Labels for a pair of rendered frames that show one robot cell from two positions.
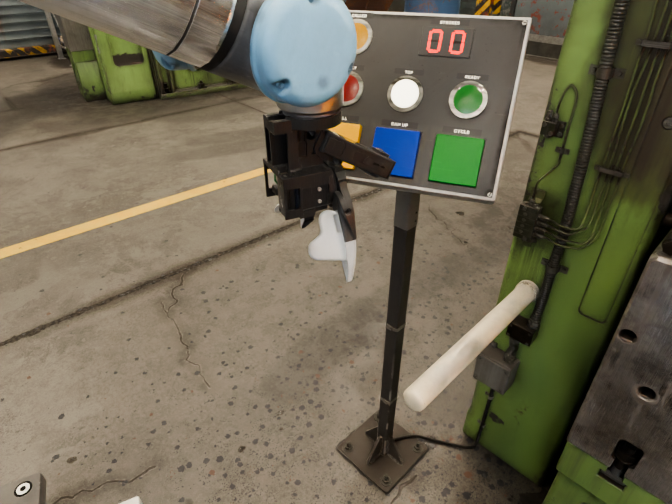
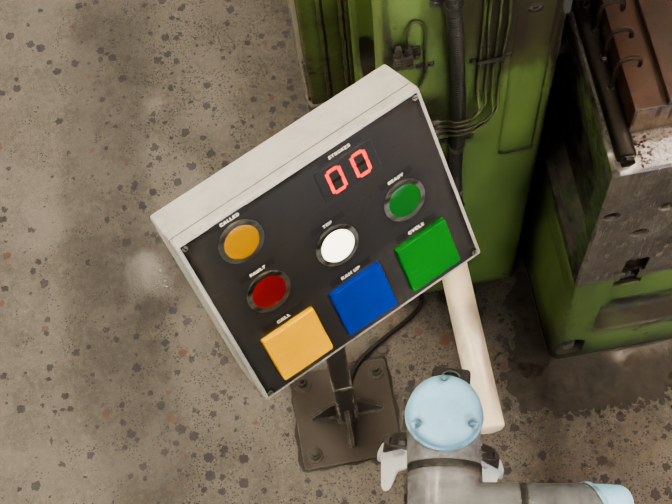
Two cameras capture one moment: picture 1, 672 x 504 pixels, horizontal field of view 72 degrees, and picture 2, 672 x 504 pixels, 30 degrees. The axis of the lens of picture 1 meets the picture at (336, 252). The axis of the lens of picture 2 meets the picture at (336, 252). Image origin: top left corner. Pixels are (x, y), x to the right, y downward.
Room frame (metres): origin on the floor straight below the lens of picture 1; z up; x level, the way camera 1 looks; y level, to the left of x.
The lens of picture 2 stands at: (0.37, 0.31, 2.49)
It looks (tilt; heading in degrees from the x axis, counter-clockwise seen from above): 68 degrees down; 313
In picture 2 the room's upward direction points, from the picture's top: 9 degrees counter-clockwise
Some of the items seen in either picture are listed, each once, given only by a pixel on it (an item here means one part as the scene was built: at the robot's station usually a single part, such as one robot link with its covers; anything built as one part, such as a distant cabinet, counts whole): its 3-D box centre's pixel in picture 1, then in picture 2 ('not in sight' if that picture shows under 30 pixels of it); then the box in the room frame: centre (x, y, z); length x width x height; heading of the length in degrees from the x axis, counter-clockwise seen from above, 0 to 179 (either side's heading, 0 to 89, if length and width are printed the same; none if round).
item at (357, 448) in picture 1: (383, 440); (343, 408); (0.84, -0.14, 0.05); 0.22 x 0.22 x 0.09; 45
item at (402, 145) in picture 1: (394, 152); (361, 297); (0.72, -0.10, 1.01); 0.07 x 0.05 x 0.07; 70
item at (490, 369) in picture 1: (496, 368); not in sight; (0.84, -0.42, 0.36); 0.09 x 0.07 x 0.12; 45
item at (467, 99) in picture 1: (467, 99); (404, 200); (0.73, -0.21, 1.09); 0.05 x 0.03 x 0.04; 45
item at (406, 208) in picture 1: (396, 317); (331, 331); (0.84, -0.15, 0.54); 0.04 x 0.04 x 1.08; 45
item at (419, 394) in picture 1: (476, 339); (460, 296); (0.68, -0.29, 0.62); 0.44 x 0.05 x 0.05; 135
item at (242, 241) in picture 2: (355, 36); (241, 241); (0.84, -0.03, 1.16); 0.05 x 0.03 x 0.04; 45
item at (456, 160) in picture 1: (456, 160); (426, 253); (0.68, -0.19, 1.01); 0.07 x 0.05 x 0.07; 70
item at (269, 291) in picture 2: (346, 88); (268, 291); (0.80, -0.02, 1.09); 0.05 x 0.03 x 0.04; 45
